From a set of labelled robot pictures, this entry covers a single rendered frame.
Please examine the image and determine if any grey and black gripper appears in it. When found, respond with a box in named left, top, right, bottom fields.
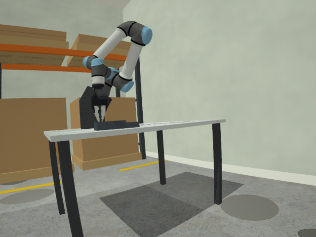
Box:
left=91, top=83, right=108, bottom=122

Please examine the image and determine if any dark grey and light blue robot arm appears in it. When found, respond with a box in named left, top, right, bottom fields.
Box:
left=83, top=21, right=153, bottom=100

